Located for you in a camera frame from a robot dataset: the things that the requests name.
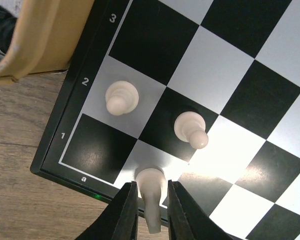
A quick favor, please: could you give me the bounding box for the white knight piece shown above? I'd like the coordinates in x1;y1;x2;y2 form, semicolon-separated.
135;168;167;234

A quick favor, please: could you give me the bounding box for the white pawn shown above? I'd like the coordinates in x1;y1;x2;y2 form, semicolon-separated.
174;111;209;149
105;80;139;116

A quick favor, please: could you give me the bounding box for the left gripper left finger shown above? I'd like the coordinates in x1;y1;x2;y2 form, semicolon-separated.
76;181;139;240

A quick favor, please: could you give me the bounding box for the yellow tin tray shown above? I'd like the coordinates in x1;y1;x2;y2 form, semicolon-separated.
0;0;94;85

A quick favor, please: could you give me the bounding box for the black and silver chessboard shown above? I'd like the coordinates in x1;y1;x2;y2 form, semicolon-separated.
30;0;300;240

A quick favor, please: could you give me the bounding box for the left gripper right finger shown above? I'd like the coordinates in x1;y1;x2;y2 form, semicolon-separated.
167;180;231;240

